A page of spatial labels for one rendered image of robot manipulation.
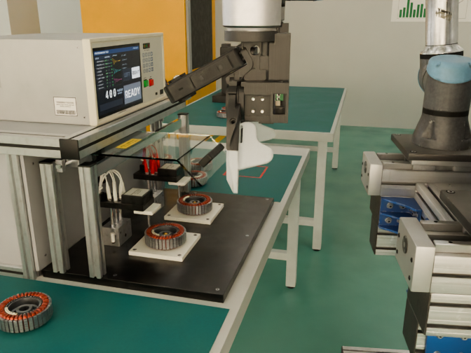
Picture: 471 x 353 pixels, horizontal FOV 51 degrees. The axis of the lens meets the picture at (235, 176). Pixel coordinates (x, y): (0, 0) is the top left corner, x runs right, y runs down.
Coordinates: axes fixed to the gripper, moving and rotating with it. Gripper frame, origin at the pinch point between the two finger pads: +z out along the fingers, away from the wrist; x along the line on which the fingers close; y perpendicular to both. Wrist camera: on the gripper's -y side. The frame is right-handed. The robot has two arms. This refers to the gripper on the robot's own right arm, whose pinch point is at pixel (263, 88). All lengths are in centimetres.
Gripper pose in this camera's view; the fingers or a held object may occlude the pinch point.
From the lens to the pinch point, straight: 157.0
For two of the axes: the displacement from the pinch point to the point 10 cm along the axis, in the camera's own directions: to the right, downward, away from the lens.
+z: 0.0, 9.5, 3.1
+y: 9.9, 0.3, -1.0
